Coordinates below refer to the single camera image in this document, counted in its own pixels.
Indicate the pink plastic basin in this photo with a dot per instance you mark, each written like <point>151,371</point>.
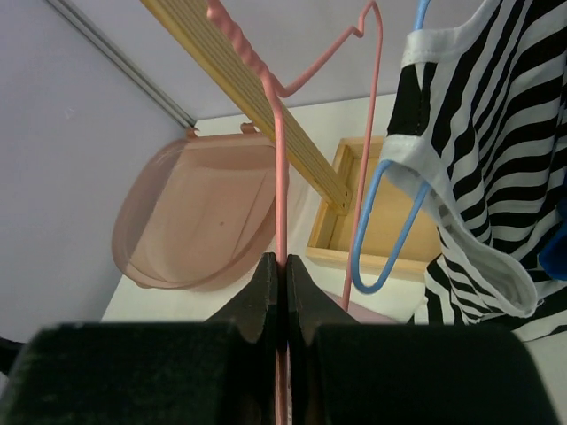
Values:
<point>200,213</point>

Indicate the blue tank top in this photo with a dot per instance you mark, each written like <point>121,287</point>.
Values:
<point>553,257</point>

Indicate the blue wire hanger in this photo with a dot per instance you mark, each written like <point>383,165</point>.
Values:
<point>390,210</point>

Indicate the black white striped tank top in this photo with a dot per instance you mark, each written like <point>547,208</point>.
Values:
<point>480,117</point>

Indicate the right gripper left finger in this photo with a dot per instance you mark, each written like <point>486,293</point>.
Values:
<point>218,371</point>

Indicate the mauve pink tank top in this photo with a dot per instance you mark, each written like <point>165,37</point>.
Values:
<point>355,313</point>

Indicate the pink wire hanger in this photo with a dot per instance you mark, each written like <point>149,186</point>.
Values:
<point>274,92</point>

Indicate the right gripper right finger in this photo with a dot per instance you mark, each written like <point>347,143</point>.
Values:
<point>346,372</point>

